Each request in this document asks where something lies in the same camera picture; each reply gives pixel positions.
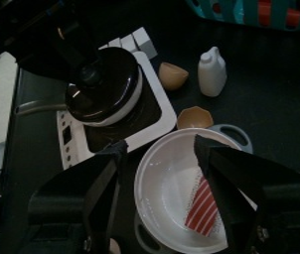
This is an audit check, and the red striped toy bacon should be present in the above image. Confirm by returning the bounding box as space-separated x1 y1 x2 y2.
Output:
184 174 221 238

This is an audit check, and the white pan with grey handle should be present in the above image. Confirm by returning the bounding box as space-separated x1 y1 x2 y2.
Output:
15 75 145 128

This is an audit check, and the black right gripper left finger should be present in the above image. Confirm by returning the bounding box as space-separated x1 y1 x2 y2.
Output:
25 140 130 254

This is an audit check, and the red toy inside basket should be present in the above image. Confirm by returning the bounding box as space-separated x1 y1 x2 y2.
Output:
256 0 300 30

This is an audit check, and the white toy stove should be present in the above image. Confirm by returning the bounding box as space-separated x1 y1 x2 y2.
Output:
57 26 180 171

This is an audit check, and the white bowl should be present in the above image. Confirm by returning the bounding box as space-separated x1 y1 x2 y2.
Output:
133 123 253 254

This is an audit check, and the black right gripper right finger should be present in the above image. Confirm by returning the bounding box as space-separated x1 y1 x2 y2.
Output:
195 134 300 254

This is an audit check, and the teal basket with orange handles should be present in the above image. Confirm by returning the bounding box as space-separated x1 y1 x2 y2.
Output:
185 0 300 32

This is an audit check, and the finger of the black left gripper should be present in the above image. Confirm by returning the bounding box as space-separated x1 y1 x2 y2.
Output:
53 16 105 87

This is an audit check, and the tan eggshell half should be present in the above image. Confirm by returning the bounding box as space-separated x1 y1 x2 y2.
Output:
176 105 216 130
158 62 191 91

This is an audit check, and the white toy bottle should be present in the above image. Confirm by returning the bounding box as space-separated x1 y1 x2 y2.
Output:
197 46 228 98

